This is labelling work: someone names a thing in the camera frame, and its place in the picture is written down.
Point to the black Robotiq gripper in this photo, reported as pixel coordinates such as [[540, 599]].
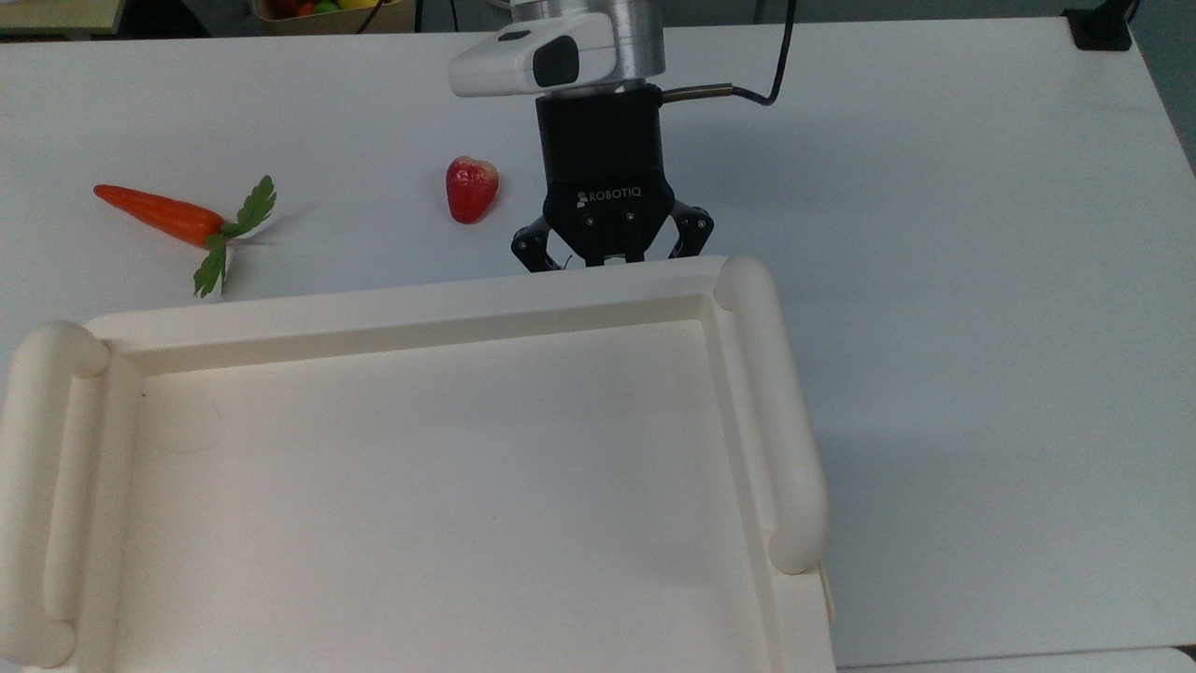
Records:
[[603, 168]]

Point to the large cream serving tray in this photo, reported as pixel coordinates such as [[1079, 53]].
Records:
[[439, 486]]

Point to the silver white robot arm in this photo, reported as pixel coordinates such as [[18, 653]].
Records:
[[598, 42]]

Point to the red toy strawberry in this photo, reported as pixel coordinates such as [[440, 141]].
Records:
[[470, 192]]

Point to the cardboard box of toy fruit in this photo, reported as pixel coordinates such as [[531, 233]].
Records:
[[318, 13]]

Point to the orange toy carrot green leaves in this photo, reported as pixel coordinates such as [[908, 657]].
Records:
[[163, 213]]

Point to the black table clamp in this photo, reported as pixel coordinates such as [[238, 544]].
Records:
[[1101, 30]]

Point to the beige side table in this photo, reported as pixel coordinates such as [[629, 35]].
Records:
[[56, 13]]

